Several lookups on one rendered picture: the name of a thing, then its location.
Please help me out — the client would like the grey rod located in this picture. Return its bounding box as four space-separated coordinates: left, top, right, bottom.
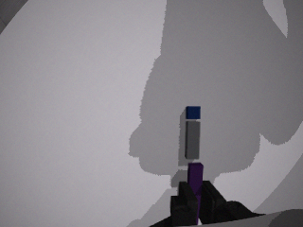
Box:
185 121 200 160

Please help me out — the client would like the small blue cube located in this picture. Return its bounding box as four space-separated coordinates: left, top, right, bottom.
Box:
186 106 201 119

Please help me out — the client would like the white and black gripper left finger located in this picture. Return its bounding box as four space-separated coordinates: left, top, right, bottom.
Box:
150 182 198 227

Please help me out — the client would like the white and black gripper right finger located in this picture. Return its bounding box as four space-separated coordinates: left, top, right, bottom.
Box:
199 181 266 224

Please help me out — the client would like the purple rod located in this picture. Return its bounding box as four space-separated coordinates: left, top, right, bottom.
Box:
187 163 204 225

